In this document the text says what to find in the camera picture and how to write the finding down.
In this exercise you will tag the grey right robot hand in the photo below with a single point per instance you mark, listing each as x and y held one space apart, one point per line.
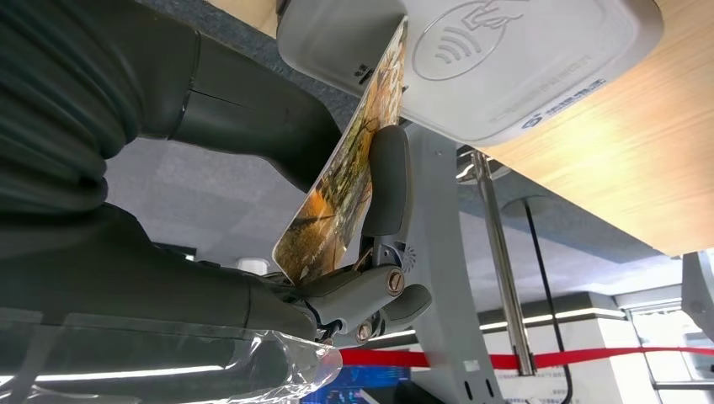
167 290

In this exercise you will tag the grey card reader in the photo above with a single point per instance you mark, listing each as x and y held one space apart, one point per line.
530 72

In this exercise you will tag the grey slanted kiosk stand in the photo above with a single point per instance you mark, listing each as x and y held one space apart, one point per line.
446 251

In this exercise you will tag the red barrier belt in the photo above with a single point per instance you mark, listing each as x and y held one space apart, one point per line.
613 354

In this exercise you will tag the chrome stanchion post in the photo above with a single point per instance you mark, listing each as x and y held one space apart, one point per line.
502 262

